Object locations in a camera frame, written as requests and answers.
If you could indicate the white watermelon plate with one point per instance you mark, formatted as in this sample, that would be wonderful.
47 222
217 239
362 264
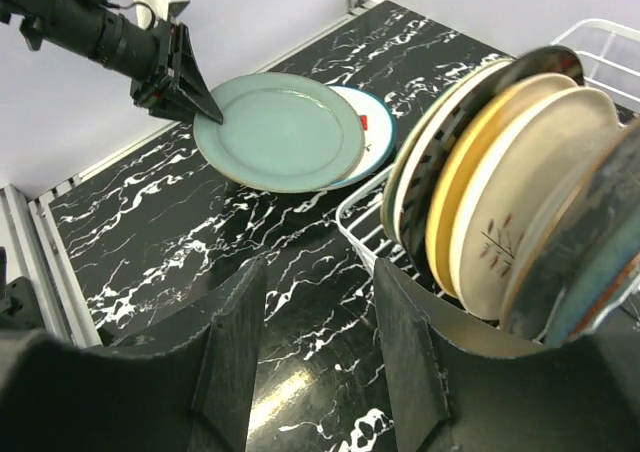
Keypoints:
379 133

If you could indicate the white wire dish rack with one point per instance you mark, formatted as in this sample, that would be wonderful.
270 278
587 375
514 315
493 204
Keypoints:
603 44

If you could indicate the large teal bottom plate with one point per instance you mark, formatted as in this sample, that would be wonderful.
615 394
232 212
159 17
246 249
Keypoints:
281 133

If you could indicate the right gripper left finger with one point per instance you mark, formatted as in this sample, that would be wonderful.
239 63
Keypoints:
185 383

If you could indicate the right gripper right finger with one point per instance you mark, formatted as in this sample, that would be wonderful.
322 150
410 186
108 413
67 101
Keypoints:
458 384

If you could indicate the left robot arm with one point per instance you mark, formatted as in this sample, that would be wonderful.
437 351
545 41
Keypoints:
35 16

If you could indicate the brown rimmed plate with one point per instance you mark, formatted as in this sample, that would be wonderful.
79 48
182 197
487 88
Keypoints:
586 211

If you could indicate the cream yellow leaf plate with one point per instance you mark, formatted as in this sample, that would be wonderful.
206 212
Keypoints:
477 137

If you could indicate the cream pink leaf plate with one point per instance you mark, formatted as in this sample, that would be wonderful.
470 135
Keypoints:
532 153

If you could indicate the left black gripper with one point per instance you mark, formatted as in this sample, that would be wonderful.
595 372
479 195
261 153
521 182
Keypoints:
160 62

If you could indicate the blue blossom branch plate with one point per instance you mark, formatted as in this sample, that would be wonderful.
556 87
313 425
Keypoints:
596 282

